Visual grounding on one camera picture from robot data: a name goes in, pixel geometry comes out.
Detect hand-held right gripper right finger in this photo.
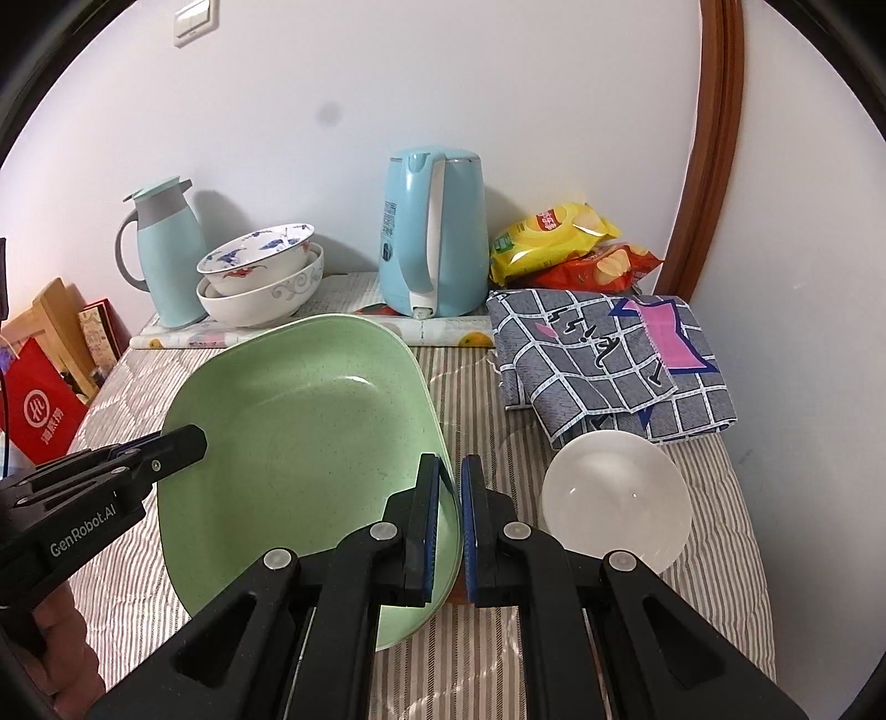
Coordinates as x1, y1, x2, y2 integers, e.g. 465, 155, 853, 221
462, 453, 811, 720

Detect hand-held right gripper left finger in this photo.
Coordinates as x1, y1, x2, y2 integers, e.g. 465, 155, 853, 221
89, 453, 444, 720

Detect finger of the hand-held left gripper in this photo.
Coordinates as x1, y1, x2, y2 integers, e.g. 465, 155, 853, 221
65, 433, 168, 461
14, 425, 210, 503

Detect green plate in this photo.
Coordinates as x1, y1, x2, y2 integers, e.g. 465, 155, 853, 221
158, 313, 463, 652

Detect person's left hand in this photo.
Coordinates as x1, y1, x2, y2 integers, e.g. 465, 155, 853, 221
28, 585, 106, 720

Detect red paper bag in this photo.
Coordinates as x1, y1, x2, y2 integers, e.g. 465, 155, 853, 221
0, 338, 90, 466

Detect patterned gift box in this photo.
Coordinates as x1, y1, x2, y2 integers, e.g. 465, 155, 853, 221
78, 297, 132, 389

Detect brown paper bag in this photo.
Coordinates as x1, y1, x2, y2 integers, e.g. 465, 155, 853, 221
0, 278, 98, 389

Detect white bowl with grey swirls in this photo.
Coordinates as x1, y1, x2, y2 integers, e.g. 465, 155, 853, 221
197, 242, 325, 328

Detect light blue thermos jug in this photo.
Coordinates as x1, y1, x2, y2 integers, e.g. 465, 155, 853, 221
115, 178, 209, 329

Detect floral table mat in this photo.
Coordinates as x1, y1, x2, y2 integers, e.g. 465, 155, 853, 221
130, 305, 499, 351

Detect blue and red patterned bowl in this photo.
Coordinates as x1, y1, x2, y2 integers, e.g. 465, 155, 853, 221
197, 223, 317, 297

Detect folded grey checkered cloth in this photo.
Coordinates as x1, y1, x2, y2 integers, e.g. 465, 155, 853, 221
486, 287, 739, 451

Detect light blue electric kettle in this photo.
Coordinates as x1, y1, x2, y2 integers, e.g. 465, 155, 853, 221
378, 147, 490, 320

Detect red chip bag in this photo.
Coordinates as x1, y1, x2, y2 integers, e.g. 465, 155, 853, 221
533, 242, 666, 293

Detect yellow chip bag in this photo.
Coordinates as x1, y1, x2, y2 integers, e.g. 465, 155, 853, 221
490, 202, 624, 288

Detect white light switch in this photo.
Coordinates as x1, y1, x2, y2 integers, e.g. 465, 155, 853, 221
173, 0, 221, 48

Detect wooden door frame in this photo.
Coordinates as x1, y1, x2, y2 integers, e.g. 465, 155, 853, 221
657, 0, 745, 306

